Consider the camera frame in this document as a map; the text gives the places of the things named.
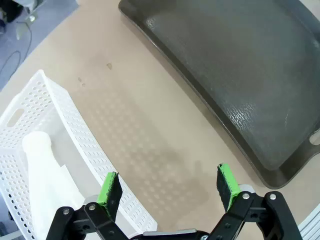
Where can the aluminium profile frame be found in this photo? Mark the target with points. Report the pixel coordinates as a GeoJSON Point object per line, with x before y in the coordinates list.
{"type": "Point", "coordinates": [311, 225]}

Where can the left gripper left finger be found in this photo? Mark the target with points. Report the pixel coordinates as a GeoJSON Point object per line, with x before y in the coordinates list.
{"type": "Point", "coordinates": [107, 192]}

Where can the dark brown plastic tray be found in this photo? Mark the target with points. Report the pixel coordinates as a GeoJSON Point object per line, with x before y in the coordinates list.
{"type": "Point", "coordinates": [225, 75]}

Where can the white perforated plastic basket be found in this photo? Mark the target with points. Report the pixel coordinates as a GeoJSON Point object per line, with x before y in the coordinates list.
{"type": "Point", "coordinates": [75, 120]}

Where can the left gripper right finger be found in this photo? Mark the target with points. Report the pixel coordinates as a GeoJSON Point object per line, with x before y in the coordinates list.
{"type": "Point", "coordinates": [228, 185]}

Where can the white plastic conical flask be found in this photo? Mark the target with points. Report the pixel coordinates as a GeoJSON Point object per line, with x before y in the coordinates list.
{"type": "Point", "coordinates": [42, 175]}

